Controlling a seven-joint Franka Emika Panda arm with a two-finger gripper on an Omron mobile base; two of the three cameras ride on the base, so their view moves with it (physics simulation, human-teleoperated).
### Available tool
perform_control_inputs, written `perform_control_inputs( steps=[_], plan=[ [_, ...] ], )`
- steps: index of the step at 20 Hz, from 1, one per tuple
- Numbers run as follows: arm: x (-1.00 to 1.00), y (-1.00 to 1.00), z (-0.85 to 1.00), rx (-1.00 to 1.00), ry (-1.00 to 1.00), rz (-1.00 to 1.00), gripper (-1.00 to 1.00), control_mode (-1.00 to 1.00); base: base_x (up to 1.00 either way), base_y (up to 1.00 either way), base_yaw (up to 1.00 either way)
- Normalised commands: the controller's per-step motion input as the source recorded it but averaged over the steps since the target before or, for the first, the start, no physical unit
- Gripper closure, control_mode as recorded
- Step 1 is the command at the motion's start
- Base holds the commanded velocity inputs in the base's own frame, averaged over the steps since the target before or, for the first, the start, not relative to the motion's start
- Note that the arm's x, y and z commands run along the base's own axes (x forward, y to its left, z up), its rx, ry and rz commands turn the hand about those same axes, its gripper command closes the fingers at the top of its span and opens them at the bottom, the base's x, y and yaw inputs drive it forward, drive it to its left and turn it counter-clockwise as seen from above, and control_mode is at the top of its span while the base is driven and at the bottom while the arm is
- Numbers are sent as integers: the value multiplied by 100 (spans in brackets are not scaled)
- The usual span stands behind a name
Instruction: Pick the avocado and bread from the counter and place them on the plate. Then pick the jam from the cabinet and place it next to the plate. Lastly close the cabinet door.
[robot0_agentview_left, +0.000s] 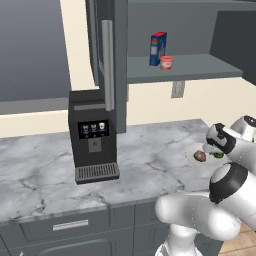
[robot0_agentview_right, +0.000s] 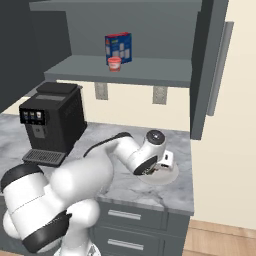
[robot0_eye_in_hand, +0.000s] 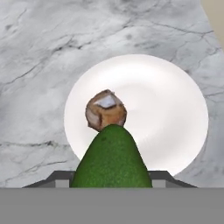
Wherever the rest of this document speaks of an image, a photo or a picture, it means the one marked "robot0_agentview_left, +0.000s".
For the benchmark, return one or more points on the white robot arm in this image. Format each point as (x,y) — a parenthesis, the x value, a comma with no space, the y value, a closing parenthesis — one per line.
(196,213)

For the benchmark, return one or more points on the grey drawer front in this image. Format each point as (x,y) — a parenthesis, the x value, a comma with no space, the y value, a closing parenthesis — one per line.
(36,228)

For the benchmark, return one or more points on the grey base cabinets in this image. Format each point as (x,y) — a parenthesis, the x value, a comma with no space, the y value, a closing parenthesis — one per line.
(126,233)

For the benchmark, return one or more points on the green avocado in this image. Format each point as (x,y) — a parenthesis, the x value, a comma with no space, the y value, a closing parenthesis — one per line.
(218,155)

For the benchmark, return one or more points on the black coffee machine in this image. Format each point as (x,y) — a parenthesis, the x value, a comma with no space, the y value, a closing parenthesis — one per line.
(95,153)

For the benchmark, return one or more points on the brown bread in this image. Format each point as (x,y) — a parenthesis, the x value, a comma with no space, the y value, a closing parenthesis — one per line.
(199,155)

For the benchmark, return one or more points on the grey open wall cabinet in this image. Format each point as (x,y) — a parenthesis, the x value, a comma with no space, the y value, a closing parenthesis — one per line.
(186,36)

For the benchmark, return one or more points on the white plate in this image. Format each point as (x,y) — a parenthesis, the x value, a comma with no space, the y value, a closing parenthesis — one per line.
(190,156)

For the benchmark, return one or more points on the red jam jar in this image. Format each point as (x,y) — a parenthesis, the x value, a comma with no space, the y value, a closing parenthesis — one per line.
(166,63)

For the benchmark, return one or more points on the dark grey cabinet door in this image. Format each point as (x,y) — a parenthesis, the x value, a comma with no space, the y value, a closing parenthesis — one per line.
(235,43)

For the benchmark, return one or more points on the blue food box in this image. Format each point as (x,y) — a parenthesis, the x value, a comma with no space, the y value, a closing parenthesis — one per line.
(156,48)

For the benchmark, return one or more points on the grey wall outlet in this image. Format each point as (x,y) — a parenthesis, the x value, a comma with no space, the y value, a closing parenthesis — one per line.
(178,89)

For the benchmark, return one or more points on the closed grey wall cabinet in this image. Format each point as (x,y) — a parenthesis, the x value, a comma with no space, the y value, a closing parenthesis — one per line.
(31,50)

